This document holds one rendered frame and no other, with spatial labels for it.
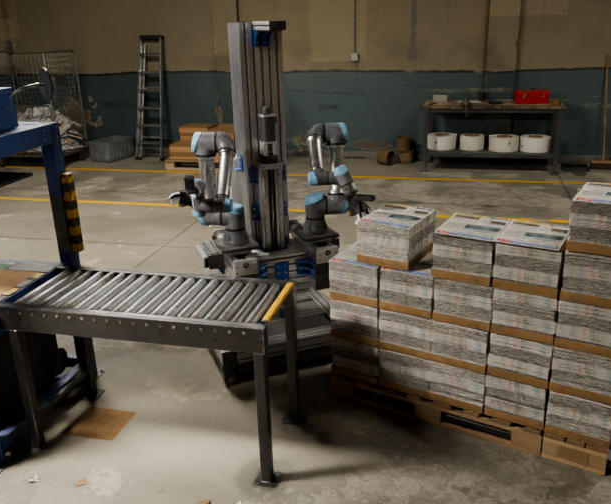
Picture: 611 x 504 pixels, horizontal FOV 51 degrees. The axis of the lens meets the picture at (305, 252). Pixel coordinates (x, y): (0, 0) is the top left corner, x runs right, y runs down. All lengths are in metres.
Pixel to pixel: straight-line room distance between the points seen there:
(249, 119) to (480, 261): 1.56
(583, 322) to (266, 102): 2.05
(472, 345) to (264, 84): 1.83
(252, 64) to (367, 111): 6.22
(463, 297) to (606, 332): 0.64
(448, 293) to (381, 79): 6.85
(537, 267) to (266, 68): 1.84
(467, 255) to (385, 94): 6.87
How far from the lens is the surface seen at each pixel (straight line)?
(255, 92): 3.79
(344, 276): 3.41
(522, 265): 3.05
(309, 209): 3.82
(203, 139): 3.61
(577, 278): 3.02
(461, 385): 3.40
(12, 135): 3.48
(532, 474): 3.36
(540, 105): 9.06
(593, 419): 3.31
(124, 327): 3.03
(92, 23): 11.31
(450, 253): 3.13
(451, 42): 9.69
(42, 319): 3.25
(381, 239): 3.26
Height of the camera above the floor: 2.03
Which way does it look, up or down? 20 degrees down
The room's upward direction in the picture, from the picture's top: 2 degrees counter-clockwise
